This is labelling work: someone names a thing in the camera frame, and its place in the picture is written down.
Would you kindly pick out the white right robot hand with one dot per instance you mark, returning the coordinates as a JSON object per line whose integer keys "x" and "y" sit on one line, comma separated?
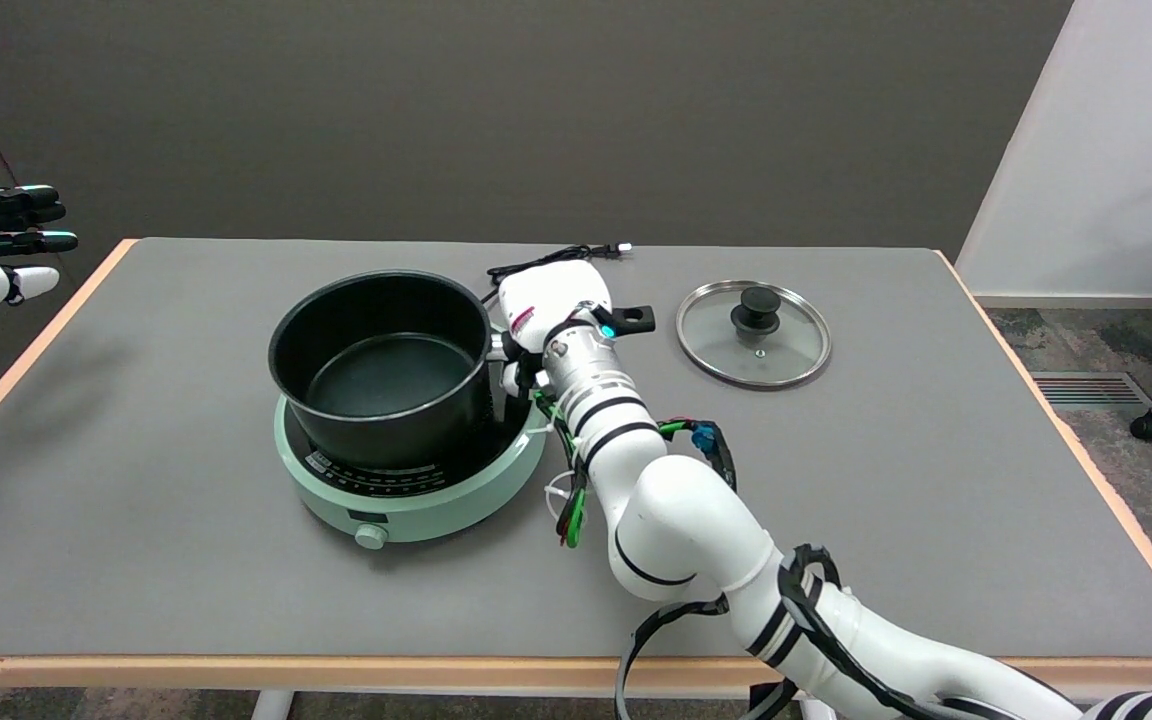
{"x": 551, "y": 295}

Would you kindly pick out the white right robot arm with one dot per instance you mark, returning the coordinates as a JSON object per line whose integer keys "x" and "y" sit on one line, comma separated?
{"x": 686, "y": 530}

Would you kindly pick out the green round induction cooker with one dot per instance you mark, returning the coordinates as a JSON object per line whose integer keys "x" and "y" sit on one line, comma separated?
{"x": 436, "y": 500}

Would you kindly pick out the glass pot lid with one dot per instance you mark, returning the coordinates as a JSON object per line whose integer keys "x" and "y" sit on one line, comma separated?
{"x": 786, "y": 350}

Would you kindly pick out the grey table mat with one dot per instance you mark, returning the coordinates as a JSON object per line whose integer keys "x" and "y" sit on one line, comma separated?
{"x": 136, "y": 500}

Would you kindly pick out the floor vent grille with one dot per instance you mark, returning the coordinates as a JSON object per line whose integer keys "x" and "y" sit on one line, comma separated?
{"x": 1088, "y": 390}

